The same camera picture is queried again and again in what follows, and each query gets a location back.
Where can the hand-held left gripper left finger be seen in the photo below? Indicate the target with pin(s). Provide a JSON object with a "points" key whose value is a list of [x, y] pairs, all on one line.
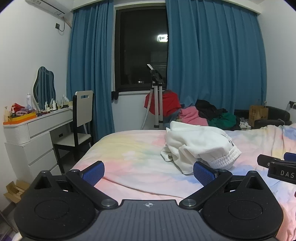
{"points": [[93, 172]]}

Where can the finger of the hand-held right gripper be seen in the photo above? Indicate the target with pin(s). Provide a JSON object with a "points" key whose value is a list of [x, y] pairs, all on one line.
{"points": [[275, 160]]}

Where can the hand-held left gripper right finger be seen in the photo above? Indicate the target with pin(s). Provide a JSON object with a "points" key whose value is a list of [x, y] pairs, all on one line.
{"points": [[203, 173]]}

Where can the white pants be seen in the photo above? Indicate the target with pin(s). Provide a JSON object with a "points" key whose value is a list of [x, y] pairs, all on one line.
{"points": [[194, 141]]}

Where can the black armchair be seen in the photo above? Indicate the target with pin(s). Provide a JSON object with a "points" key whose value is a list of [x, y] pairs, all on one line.
{"points": [[277, 113]]}

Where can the white patterned cloth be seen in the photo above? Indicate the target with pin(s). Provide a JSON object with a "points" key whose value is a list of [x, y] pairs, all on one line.
{"points": [[244, 124]]}

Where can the bed with pastel sheet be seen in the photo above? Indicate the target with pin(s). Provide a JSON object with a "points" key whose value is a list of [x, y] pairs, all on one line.
{"points": [[138, 157]]}

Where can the brown paper bag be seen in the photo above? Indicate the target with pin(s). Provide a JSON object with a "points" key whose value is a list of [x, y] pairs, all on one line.
{"points": [[258, 113]]}

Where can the green garment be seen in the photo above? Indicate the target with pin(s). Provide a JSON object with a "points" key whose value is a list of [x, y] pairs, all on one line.
{"points": [[225, 119]]}

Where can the white dressing table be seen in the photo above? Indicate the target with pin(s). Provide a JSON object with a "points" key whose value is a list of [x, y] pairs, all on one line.
{"points": [[39, 139]]}

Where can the black and cream chair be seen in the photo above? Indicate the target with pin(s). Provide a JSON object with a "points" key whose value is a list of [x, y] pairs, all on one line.
{"points": [[83, 109]]}

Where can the black garment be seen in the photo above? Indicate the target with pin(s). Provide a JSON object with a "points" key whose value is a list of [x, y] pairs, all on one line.
{"points": [[208, 109]]}

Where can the small cosmetic bottles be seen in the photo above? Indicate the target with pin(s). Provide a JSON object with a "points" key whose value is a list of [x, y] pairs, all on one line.
{"points": [[53, 105]]}

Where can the red garment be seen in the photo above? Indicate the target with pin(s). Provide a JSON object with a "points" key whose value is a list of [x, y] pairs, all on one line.
{"points": [[170, 102]]}

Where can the cardboard box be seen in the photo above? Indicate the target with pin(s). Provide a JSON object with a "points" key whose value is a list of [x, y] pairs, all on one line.
{"points": [[16, 190]]}

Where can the white tripod stand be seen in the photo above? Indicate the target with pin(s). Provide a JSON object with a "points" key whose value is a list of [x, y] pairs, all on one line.
{"points": [[157, 102]]}

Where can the orange tray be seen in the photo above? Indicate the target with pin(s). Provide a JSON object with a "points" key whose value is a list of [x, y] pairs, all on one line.
{"points": [[20, 118]]}

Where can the white spray bottle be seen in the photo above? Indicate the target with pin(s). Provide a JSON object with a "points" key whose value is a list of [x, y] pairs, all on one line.
{"points": [[29, 100]]}

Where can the red cloth item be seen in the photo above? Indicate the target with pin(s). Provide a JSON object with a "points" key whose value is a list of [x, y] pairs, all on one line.
{"points": [[18, 107]]}

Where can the wavy blue-framed mirror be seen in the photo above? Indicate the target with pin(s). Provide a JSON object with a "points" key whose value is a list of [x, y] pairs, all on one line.
{"points": [[44, 85]]}

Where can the dark window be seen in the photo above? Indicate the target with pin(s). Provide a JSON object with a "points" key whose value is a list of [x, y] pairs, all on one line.
{"points": [[138, 46]]}

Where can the white air conditioner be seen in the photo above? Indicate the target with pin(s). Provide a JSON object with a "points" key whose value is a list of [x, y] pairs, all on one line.
{"points": [[48, 5]]}

